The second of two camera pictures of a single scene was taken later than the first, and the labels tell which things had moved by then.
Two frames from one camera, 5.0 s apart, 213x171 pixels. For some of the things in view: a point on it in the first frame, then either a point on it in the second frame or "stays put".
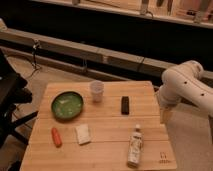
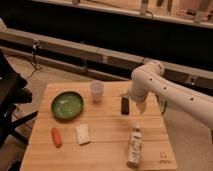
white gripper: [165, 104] → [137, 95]
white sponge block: [83, 134] stays put
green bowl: [67, 105] stays put
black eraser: [125, 107] stays put
